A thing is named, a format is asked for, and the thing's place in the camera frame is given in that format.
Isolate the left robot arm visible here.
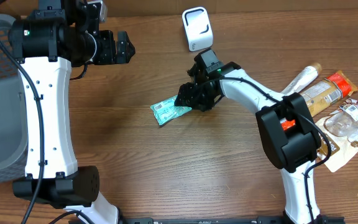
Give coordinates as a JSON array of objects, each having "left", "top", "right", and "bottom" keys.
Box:
[{"left": 9, "top": 1, "right": 135, "bottom": 223}]

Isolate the grey plastic shopping basket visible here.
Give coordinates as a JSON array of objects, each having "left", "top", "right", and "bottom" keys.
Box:
[{"left": 0, "top": 49, "right": 28, "bottom": 182}]

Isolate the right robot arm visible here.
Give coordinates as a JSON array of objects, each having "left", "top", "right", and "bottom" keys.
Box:
[{"left": 175, "top": 49, "right": 321, "bottom": 223}]

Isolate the white barcode scanner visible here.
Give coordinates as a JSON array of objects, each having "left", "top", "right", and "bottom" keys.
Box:
[{"left": 181, "top": 6, "right": 213, "bottom": 52}]

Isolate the white green tube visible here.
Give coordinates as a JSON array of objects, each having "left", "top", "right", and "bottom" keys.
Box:
[{"left": 281, "top": 63, "right": 322, "bottom": 95}]

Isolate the white brown bread bag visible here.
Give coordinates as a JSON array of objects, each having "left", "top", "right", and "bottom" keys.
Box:
[{"left": 316, "top": 98, "right": 358, "bottom": 172}]

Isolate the teal toilet tissue pack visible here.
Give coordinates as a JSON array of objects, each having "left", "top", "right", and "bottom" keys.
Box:
[{"left": 150, "top": 95, "right": 192, "bottom": 126}]

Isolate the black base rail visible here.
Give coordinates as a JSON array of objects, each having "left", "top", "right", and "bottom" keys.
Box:
[{"left": 124, "top": 216, "right": 291, "bottom": 224}]

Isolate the orange pasta package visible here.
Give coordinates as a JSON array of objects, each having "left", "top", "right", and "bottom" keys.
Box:
[{"left": 280, "top": 70, "right": 358, "bottom": 131}]

